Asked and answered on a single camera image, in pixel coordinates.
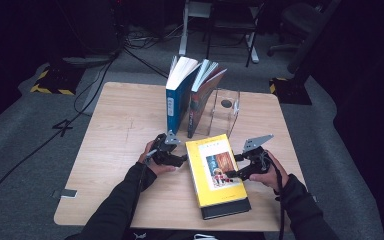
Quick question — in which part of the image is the yellow book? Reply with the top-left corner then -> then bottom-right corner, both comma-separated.
184,133 -> 249,209

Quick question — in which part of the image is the yellow black striped stand base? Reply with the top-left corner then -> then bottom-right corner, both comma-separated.
29,64 -> 85,96
269,77 -> 313,106

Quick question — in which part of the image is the dark red book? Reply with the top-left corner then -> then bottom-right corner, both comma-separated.
187,59 -> 228,139

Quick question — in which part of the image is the person's dark clothing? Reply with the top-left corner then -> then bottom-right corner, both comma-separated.
123,228 -> 281,240

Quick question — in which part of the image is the hand-held gripper cable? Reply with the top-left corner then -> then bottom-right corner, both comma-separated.
129,163 -> 148,231
272,156 -> 287,240

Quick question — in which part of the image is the person's right hand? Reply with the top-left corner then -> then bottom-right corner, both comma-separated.
249,151 -> 289,193

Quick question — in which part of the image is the grey round stand base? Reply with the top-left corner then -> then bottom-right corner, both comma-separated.
61,53 -> 118,68

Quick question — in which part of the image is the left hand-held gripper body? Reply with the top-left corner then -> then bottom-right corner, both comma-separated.
149,130 -> 182,165

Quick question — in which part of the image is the black floor tape mark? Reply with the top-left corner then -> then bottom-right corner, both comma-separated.
52,118 -> 75,138

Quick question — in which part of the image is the left hand-held gripper cable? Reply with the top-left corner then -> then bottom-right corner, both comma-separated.
129,163 -> 148,231

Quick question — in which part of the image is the thin black floor cable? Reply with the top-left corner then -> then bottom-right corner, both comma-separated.
123,46 -> 171,80

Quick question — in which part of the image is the black metal chair frame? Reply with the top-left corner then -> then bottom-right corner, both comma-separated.
204,0 -> 260,68

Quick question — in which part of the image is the person's left hand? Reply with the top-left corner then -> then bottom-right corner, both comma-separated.
138,139 -> 177,176

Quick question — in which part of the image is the right hand-held gripper cable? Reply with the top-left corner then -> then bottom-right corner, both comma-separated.
272,156 -> 287,240

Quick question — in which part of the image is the clear acrylic book rack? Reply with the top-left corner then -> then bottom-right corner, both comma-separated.
176,86 -> 242,138

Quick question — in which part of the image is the dark office chair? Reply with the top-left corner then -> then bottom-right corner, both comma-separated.
267,2 -> 324,58

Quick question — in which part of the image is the blue book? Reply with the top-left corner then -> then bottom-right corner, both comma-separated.
165,55 -> 202,135

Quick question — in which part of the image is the dark slanted stand post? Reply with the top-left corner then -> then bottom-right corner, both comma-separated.
286,0 -> 343,75

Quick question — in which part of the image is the white desk frame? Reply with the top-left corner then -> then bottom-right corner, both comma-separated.
178,0 -> 260,65

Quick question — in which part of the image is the bundle of floor cables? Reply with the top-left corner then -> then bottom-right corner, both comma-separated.
125,23 -> 184,49

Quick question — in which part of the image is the long black floor cable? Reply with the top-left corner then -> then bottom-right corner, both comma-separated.
0,53 -> 119,218

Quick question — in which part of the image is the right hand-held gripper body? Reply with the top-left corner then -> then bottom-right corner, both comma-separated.
241,134 -> 275,174

